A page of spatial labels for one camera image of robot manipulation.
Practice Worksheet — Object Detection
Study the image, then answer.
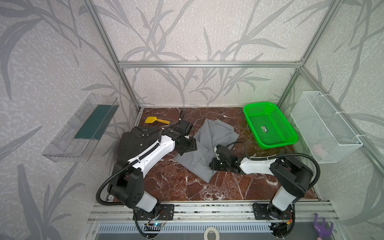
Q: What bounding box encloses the light grey long sleeve shirt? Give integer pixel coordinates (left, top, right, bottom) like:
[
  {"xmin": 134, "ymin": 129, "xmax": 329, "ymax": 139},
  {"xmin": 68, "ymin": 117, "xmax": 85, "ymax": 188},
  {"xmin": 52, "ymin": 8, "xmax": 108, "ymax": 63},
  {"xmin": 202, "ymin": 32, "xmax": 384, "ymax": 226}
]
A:
[{"xmin": 174, "ymin": 119, "xmax": 239, "ymax": 183}]

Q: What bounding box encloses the green plastic basket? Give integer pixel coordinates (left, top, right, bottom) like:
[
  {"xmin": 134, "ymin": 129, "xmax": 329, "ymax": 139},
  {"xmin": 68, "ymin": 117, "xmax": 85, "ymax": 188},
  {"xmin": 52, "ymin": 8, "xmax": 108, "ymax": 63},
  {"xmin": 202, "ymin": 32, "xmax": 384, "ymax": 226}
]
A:
[{"xmin": 243, "ymin": 102, "xmax": 299, "ymax": 150}]

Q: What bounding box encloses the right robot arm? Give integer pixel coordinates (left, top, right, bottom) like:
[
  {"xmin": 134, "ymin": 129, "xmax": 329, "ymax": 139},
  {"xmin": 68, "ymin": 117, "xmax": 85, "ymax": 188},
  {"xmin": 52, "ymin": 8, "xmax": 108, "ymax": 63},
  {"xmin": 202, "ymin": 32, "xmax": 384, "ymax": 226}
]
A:
[{"xmin": 209, "ymin": 142, "xmax": 321, "ymax": 220}]

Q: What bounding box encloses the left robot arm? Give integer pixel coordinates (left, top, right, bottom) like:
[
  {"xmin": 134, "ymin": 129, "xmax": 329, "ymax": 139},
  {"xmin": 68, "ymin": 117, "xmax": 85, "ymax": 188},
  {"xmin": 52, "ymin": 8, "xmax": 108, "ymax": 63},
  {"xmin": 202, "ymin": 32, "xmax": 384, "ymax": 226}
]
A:
[{"xmin": 96, "ymin": 109, "xmax": 197, "ymax": 218}]

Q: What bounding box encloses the yellow toy hammer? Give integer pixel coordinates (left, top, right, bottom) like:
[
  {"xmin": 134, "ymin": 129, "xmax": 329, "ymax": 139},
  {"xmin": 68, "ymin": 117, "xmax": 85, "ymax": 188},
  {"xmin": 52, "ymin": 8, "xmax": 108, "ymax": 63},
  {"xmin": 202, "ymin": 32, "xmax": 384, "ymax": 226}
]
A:
[{"xmin": 145, "ymin": 117, "xmax": 171, "ymax": 125}]

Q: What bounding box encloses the dark striped folded shirt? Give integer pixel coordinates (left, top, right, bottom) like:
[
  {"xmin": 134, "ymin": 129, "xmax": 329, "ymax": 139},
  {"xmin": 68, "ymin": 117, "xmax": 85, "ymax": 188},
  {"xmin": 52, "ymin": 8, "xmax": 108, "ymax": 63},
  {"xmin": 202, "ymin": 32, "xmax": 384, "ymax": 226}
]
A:
[{"xmin": 117, "ymin": 127, "xmax": 160, "ymax": 164}]

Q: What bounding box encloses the white tape roll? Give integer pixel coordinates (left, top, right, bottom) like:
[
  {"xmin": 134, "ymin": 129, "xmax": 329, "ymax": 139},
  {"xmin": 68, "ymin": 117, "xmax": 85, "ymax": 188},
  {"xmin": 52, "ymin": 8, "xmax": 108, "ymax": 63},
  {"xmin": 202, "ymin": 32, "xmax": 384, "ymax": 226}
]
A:
[{"xmin": 204, "ymin": 227, "xmax": 220, "ymax": 240}]

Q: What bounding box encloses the purple plastic toy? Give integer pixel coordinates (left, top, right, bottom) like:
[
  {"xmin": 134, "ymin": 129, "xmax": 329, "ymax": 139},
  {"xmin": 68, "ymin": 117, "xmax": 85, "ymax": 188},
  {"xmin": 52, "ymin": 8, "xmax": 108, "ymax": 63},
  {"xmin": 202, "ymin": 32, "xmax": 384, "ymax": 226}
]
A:
[{"xmin": 313, "ymin": 214, "xmax": 334, "ymax": 240}]

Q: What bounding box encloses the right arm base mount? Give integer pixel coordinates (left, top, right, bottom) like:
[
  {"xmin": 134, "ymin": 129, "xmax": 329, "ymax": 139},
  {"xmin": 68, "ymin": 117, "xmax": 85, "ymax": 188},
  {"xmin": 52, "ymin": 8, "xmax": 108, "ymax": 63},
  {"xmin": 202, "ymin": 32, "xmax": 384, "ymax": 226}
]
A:
[{"xmin": 252, "ymin": 203, "xmax": 296, "ymax": 239}]

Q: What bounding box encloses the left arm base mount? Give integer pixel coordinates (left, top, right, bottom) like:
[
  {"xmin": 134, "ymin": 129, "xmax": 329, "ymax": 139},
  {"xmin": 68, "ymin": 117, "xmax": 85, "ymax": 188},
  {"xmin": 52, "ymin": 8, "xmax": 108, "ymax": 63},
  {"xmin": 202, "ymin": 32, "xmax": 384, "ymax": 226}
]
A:
[{"xmin": 133, "ymin": 204, "xmax": 175, "ymax": 233}]

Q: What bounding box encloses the pink item in wire basket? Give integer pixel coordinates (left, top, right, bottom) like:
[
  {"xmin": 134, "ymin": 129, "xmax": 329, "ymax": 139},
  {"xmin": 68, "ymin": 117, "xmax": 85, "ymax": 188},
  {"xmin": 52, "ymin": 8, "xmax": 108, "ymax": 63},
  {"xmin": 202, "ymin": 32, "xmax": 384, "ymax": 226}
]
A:
[{"xmin": 311, "ymin": 144, "xmax": 328, "ymax": 158}]

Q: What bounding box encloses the clear acrylic wall shelf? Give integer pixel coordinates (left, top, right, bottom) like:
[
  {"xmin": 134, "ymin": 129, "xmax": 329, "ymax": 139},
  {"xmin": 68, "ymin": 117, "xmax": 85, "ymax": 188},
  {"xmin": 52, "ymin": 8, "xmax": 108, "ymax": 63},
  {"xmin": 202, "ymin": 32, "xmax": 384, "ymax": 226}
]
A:
[{"xmin": 42, "ymin": 94, "xmax": 120, "ymax": 163}]

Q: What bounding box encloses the white wire mesh basket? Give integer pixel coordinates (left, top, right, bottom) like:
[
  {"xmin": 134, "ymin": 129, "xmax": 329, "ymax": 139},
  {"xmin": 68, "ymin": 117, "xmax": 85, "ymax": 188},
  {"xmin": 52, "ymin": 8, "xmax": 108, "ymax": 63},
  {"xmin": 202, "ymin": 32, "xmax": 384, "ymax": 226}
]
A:
[{"xmin": 291, "ymin": 91, "xmax": 363, "ymax": 164}]

